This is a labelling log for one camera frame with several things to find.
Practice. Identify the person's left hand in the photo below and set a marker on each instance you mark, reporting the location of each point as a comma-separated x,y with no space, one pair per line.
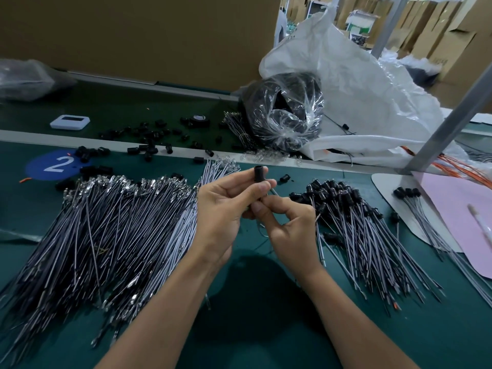
223,211

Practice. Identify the person's right hand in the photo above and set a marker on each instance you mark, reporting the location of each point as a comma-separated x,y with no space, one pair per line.
292,234

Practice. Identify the black plastic caps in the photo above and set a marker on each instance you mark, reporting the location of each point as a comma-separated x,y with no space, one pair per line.
146,146

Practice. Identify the person's right forearm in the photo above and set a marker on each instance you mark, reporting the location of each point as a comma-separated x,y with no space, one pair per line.
357,323

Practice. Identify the person's left forearm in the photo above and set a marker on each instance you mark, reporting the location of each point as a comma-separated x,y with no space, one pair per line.
158,323

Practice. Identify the clear bag with black contents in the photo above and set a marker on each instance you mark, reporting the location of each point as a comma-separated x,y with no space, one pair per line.
283,111

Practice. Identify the pink paper sheet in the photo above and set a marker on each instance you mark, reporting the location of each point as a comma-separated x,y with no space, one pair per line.
453,219

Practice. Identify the large white plastic sack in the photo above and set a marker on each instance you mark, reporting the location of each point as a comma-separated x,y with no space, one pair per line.
369,88

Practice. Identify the blue round number sticker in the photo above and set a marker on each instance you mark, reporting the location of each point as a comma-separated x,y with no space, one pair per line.
54,165

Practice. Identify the small white timer device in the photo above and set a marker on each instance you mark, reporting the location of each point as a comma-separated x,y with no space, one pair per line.
70,122

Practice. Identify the white pen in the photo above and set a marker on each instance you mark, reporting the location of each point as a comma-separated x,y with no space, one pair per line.
480,223

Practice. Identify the brown cardboard panel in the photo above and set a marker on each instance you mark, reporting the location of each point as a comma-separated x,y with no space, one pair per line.
154,34

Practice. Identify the clear plastic strip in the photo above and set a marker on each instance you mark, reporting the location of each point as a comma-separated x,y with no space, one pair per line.
17,235

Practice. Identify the crumpled clear plastic bag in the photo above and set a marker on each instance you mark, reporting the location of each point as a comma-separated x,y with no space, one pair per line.
27,79

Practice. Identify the stack of cardboard boxes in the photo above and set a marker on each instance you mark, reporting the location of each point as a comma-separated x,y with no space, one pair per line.
460,38

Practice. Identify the grey metal frame post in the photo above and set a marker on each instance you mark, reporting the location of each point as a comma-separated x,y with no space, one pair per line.
450,119
390,25

